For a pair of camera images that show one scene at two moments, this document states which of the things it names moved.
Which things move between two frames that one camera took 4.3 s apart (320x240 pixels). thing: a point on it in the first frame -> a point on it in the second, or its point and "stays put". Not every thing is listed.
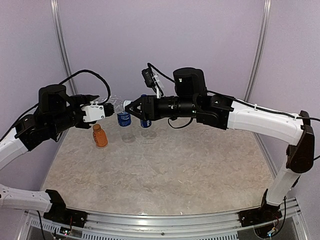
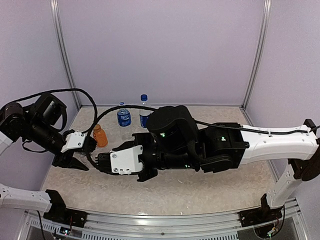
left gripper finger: [88, 98] -> [75, 164]
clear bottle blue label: [124, 121] stays put
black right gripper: [148, 104] -> [138, 136]
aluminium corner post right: [266, 12] stays put
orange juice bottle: [100, 136] stays put
